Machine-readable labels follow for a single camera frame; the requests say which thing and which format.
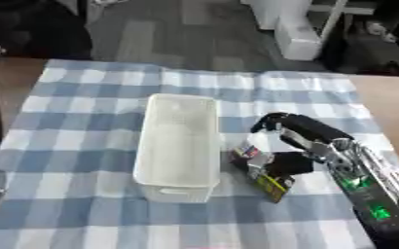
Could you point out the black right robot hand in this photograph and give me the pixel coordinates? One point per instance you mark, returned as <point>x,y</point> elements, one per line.
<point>311,126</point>

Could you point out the clear packet with red label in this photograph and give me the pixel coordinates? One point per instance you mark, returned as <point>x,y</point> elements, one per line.
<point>253,155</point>

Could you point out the black and yellow packet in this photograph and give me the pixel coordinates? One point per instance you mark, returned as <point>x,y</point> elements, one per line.
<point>275,188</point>

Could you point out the white rectangular block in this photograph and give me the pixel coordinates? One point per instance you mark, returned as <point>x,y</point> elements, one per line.
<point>297,40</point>

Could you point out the black chair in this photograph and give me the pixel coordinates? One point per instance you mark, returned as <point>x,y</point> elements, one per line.
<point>35,26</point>

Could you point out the white plastic basket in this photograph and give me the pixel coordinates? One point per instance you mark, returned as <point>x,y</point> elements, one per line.
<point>177,146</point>

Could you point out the white furniture frame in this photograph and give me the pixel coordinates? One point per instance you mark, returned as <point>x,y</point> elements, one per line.
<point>276,9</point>

